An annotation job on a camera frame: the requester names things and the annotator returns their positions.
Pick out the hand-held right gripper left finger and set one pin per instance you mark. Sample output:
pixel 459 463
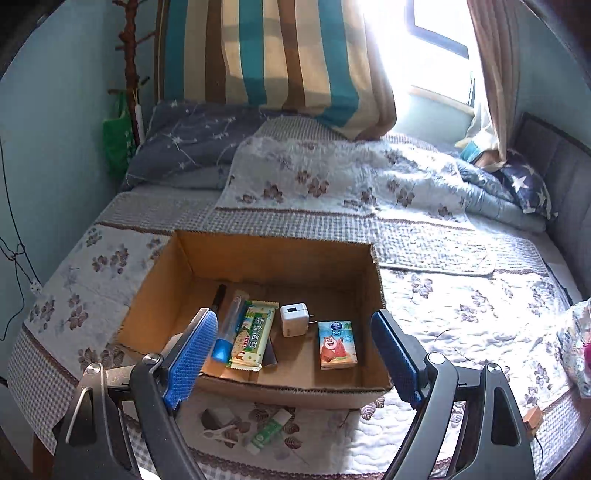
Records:
pixel 191 364

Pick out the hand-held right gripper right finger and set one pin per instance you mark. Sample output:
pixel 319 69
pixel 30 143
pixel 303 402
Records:
pixel 401 364

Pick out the clear tube with blue cap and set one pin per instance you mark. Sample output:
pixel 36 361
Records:
pixel 228 330

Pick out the green yellow snack packet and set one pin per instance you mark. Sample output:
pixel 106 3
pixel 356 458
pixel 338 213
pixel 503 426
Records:
pixel 249 341

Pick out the cartoon bear tissue pack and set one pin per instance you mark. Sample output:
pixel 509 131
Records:
pixel 337 346

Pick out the black marker pen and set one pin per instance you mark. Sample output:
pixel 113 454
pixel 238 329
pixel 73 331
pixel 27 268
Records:
pixel 219 295

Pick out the white charger plug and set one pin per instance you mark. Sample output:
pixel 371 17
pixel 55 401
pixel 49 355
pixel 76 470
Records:
pixel 293 318

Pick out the brown cardboard box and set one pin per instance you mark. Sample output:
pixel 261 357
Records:
pixel 277 258

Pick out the patchwork floral bedspread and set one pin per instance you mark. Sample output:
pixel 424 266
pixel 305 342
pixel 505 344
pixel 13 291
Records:
pixel 461 323

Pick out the small green white tube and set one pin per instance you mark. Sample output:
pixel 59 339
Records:
pixel 268 431

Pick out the small wooden cube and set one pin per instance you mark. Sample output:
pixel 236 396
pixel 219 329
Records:
pixel 531 417

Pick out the printed plastic bag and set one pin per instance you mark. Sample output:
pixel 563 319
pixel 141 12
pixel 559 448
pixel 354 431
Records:
pixel 572 332

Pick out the white power strip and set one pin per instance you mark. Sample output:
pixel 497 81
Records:
pixel 36 287

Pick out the pink mesh item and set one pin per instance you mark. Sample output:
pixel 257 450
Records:
pixel 587 355

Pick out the grey folded duvet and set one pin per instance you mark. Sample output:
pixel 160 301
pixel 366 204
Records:
pixel 498 203

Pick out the folded floral quilt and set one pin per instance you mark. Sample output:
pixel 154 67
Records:
pixel 346 175

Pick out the navy star pillow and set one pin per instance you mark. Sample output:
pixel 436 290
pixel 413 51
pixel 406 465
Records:
pixel 526 184

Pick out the dark starry quilt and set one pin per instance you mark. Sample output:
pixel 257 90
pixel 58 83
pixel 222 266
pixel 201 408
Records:
pixel 184 143

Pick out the teal orange cloth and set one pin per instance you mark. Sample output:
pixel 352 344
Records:
pixel 478 154

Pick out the green shopping bag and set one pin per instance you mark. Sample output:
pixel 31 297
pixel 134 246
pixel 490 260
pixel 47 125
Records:
pixel 115 143

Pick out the grey padded headboard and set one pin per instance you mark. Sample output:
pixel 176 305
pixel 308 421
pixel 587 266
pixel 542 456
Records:
pixel 563 184

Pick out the white rod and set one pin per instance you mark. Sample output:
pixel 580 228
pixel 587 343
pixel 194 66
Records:
pixel 138 122

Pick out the beige curtain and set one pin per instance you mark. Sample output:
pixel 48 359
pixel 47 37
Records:
pixel 494 69

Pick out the wooden coat rack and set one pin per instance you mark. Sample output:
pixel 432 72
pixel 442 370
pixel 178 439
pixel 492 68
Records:
pixel 131 55

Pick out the striped teal brown curtain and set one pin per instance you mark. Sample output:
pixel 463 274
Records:
pixel 277 55

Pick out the window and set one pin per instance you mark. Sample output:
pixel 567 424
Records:
pixel 438 27

